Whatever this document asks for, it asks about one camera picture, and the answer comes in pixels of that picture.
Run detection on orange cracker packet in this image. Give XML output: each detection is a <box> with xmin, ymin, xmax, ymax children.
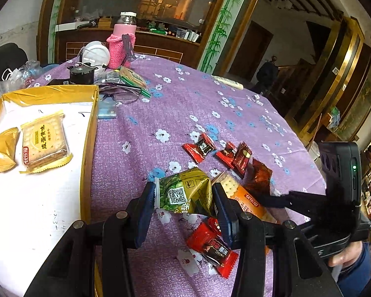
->
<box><xmin>212</xmin><ymin>172</ymin><xmax>277</xmax><ymax>223</ymax></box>

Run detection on dark red snack packet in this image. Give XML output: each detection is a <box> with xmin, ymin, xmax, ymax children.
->
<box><xmin>232</xmin><ymin>142</ymin><xmax>253</xmax><ymax>179</ymax></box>

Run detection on green gold snack packet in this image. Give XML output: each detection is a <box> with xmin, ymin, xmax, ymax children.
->
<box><xmin>154</xmin><ymin>168</ymin><xmax>214</xmax><ymax>217</ymax></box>

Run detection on person's right hand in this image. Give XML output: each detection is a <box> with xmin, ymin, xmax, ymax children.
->
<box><xmin>328</xmin><ymin>241</ymin><xmax>363</xmax><ymax>268</ymax></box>

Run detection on brown shiny snack packet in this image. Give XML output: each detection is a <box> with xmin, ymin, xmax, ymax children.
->
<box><xmin>244</xmin><ymin>158</ymin><xmax>273</xmax><ymax>198</ymax></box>

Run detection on red candy packet near gripper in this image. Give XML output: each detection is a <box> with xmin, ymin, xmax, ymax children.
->
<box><xmin>186</xmin><ymin>217</ymin><xmax>238</xmax><ymax>279</ymax></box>

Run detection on small red candy packet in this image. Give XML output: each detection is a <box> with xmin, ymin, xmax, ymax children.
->
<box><xmin>216</xmin><ymin>142</ymin><xmax>237</xmax><ymax>169</ymax></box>

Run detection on red black candy packet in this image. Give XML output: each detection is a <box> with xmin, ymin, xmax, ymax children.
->
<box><xmin>182</xmin><ymin>133</ymin><xmax>216</xmax><ymax>164</ymax></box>

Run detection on yellow cardboard box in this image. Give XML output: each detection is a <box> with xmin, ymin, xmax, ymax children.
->
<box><xmin>0</xmin><ymin>85</ymin><xmax>98</xmax><ymax>296</ymax></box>

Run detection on purple floral tablecloth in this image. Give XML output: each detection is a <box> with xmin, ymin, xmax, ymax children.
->
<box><xmin>27</xmin><ymin>53</ymin><xmax>327</xmax><ymax>297</ymax></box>

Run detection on yellow cracker packet in box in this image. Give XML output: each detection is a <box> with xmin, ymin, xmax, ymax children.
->
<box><xmin>21</xmin><ymin>111</ymin><xmax>73</xmax><ymax>174</ymax></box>

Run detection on blue tissue packet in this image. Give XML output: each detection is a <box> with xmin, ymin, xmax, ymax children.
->
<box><xmin>98</xmin><ymin>98</ymin><xmax>116</xmax><ymax>119</ymax></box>

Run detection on person in dark clothes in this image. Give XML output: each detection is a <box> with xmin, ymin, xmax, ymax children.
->
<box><xmin>256</xmin><ymin>56</ymin><xmax>279</xmax><ymax>92</ymax></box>

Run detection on eyeglasses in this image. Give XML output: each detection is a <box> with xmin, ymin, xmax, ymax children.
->
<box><xmin>99</xmin><ymin>84</ymin><xmax>142</xmax><ymax>105</ymax></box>

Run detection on gold snack packet in box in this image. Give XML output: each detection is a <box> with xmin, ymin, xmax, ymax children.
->
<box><xmin>0</xmin><ymin>127</ymin><xmax>19</xmax><ymax>173</ymax></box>

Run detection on green trimmed biscuit packet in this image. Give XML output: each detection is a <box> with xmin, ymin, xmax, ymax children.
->
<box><xmin>119</xmin><ymin>66</ymin><xmax>151</xmax><ymax>98</ymax></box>

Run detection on black round pot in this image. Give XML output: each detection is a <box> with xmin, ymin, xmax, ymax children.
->
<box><xmin>68</xmin><ymin>62</ymin><xmax>97</xmax><ymax>85</ymax></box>

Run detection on white round container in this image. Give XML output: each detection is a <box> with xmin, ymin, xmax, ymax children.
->
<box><xmin>80</xmin><ymin>41</ymin><xmax>110</xmax><ymax>66</ymax></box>

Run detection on clear plastic bag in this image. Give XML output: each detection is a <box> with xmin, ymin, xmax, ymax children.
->
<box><xmin>0</xmin><ymin>60</ymin><xmax>43</xmax><ymax>98</ymax></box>

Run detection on pink sleeved water bottle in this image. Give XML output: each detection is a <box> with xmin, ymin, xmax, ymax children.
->
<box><xmin>106</xmin><ymin>11</ymin><xmax>137</xmax><ymax>69</ymax></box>

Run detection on wooden cabinet counter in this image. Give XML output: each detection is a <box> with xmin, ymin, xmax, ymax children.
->
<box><xmin>54</xmin><ymin>27</ymin><xmax>200</xmax><ymax>68</ymax></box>

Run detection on black chair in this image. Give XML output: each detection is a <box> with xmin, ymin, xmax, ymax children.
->
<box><xmin>0</xmin><ymin>42</ymin><xmax>28</xmax><ymax>81</ymax></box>

